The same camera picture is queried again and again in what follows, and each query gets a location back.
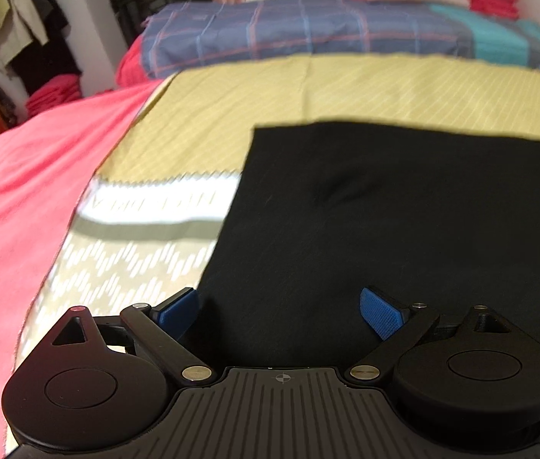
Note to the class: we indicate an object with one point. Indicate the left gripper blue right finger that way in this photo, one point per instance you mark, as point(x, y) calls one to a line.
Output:
point(399, 326)

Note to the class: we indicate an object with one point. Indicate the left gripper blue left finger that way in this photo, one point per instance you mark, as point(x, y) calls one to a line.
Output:
point(157, 330)

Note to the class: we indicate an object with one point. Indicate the black knit pants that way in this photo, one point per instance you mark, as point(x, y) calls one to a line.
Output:
point(325, 210)

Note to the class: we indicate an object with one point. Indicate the yellow quilted blanket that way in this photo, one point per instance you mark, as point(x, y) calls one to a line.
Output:
point(469, 389)

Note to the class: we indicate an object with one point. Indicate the red pink bed sheet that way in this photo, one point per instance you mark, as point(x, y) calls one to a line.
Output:
point(45, 165)

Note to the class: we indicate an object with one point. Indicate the red folded cloth pile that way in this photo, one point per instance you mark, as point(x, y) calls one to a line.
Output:
point(60, 90)

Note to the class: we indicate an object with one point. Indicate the purple plaid folded duvet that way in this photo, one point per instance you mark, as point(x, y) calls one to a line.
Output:
point(197, 34)

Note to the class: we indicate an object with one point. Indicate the hanging clothes pile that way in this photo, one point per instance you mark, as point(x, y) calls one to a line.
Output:
point(33, 47)

